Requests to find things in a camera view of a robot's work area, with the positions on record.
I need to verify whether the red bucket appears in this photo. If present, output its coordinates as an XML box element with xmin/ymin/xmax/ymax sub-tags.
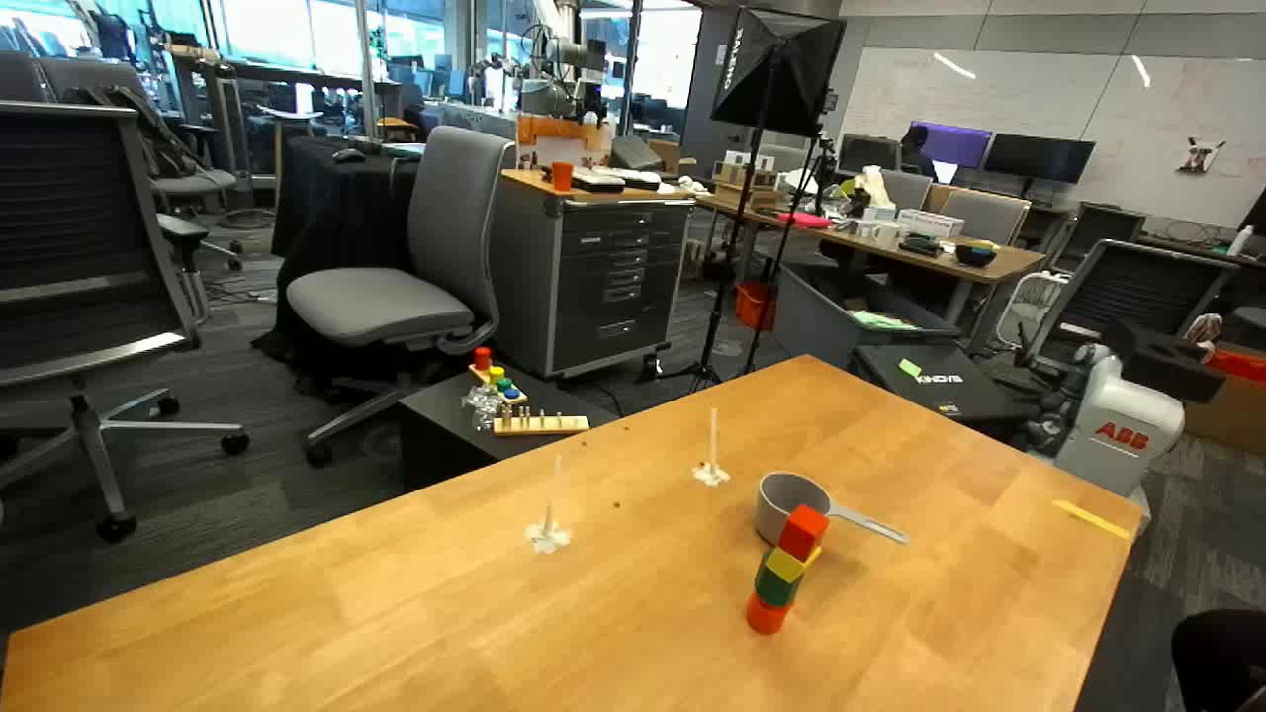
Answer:
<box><xmin>733</xmin><ymin>276</ymin><xmax>783</xmax><ymax>331</ymax></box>

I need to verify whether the gray drawer cabinet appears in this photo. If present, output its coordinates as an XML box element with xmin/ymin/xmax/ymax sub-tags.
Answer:
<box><xmin>485</xmin><ymin>164</ymin><xmax>700</xmax><ymax>383</ymax></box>

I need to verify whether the colourful wooden stacking toy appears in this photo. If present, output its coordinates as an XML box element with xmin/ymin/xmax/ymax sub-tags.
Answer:
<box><xmin>464</xmin><ymin>345</ymin><xmax>529</xmax><ymax>410</ymax></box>

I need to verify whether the gray pot with handle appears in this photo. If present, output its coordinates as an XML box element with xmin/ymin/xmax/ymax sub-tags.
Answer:
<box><xmin>753</xmin><ymin>469</ymin><xmax>914</xmax><ymax>548</ymax></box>

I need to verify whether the black mesh chair with armrests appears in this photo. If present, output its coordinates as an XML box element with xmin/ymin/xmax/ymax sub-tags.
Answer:
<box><xmin>1022</xmin><ymin>234</ymin><xmax>1244</xmax><ymax>389</ymax></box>

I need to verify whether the black mesh office chair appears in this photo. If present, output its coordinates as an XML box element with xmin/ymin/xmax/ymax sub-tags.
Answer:
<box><xmin>0</xmin><ymin>93</ymin><xmax>253</xmax><ymax>545</ymax></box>

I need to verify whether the black monitor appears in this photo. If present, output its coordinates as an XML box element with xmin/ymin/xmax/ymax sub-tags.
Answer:
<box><xmin>984</xmin><ymin>129</ymin><xmax>1100</xmax><ymax>188</ymax></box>

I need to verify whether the orange block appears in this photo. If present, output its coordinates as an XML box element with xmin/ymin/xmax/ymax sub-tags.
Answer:
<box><xmin>745</xmin><ymin>588</ymin><xmax>791</xmax><ymax>640</ymax></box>

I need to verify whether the green block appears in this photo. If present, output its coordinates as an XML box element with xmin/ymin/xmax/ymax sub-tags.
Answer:
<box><xmin>753</xmin><ymin>567</ymin><xmax>803</xmax><ymax>613</ymax></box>

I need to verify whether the crumpled clear plastic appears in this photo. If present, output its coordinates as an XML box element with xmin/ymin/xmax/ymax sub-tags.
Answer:
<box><xmin>459</xmin><ymin>383</ymin><xmax>510</xmax><ymax>436</ymax></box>

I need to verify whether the black rounded object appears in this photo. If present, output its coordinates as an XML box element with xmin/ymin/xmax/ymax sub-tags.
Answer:
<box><xmin>1166</xmin><ymin>606</ymin><xmax>1266</xmax><ymax>712</ymax></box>

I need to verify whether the cardboard box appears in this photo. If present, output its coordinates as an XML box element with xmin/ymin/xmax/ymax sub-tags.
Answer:
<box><xmin>1183</xmin><ymin>345</ymin><xmax>1266</xmax><ymax>458</ymax></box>

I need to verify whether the black cloth covered table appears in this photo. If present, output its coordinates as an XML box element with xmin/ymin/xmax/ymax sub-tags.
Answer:
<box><xmin>268</xmin><ymin>129</ymin><xmax>429</xmax><ymax>389</ymax></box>

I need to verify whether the gray storage bin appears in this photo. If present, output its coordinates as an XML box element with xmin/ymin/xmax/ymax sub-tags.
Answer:
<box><xmin>770</xmin><ymin>259</ymin><xmax>967</xmax><ymax>370</ymax></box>

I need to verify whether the red block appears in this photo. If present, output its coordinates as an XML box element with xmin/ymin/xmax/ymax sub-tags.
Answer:
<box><xmin>777</xmin><ymin>502</ymin><xmax>836</xmax><ymax>560</ymax></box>

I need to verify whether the black equipment case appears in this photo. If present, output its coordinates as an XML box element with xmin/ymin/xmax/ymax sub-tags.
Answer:
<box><xmin>849</xmin><ymin>337</ymin><xmax>1043</xmax><ymax>427</ymax></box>

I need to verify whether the yellow block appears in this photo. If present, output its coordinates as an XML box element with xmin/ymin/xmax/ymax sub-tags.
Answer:
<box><xmin>760</xmin><ymin>540</ymin><xmax>823</xmax><ymax>592</ymax></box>

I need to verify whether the low black side table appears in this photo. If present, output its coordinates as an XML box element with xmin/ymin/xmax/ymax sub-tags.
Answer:
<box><xmin>394</xmin><ymin>367</ymin><xmax>626</xmax><ymax>490</ymax></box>

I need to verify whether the gray office chair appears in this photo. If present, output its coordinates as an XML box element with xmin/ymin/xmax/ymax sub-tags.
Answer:
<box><xmin>281</xmin><ymin>124</ymin><xmax>520</xmax><ymax>465</ymax></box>

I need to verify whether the yellow block strip toy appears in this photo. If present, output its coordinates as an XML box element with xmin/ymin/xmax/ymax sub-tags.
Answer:
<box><xmin>491</xmin><ymin>407</ymin><xmax>592</xmax><ymax>439</ymax></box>

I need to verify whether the black softbox light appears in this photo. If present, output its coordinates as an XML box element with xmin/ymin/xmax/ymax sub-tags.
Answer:
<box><xmin>707</xmin><ymin>11</ymin><xmax>845</xmax><ymax>137</ymax></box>

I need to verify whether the cluttered wooden desk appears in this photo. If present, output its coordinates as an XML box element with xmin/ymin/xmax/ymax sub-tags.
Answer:
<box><xmin>698</xmin><ymin>188</ymin><xmax>1043</xmax><ymax>331</ymax></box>

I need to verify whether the white ABB robot body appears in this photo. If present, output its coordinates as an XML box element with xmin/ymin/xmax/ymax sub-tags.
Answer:
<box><xmin>1052</xmin><ymin>345</ymin><xmax>1188</xmax><ymax>502</ymax></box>

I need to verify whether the black light stand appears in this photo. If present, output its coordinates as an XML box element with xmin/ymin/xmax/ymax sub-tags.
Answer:
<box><xmin>688</xmin><ymin>73</ymin><xmax>795</xmax><ymax>389</ymax></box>

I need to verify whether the purple screen monitor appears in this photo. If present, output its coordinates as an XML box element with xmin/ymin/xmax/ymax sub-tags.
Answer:
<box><xmin>901</xmin><ymin>120</ymin><xmax>996</xmax><ymax>174</ymax></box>

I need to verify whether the yellow tape strip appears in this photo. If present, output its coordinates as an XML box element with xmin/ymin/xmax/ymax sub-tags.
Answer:
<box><xmin>1050</xmin><ymin>495</ymin><xmax>1141</xmax><ymax>545</ymax></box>

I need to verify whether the white peg stand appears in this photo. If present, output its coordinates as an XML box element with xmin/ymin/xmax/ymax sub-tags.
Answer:
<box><xmin>694</xmin><ymin>403</ymin><xmax>733</xmax><ymax>490</ymax></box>
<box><xmin>524</xmin><ymin>452</ymin><xmax>579</xmax><ymax>559</ymax></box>

